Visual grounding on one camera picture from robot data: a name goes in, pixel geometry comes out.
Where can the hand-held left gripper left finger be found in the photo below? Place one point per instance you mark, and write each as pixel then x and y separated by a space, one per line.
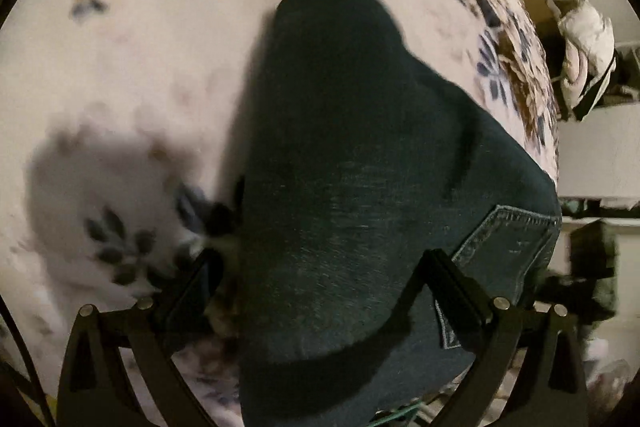
pixel 192 294

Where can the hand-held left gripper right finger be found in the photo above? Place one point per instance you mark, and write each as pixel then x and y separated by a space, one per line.
pixel 452 287

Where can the dark blue jeans pants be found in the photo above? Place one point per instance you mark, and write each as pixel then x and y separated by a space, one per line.
pixel 350 182

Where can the floral bed blanket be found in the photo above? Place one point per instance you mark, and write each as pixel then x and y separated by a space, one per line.
pixel 150 57

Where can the white down jacket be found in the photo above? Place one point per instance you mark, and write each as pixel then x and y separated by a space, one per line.
pixel 585 42

